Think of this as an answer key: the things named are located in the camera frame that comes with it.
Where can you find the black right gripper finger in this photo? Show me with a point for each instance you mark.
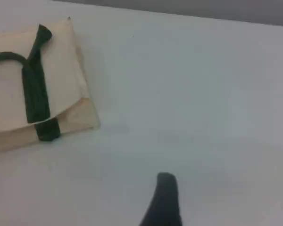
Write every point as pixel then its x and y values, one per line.
pixel 165 202

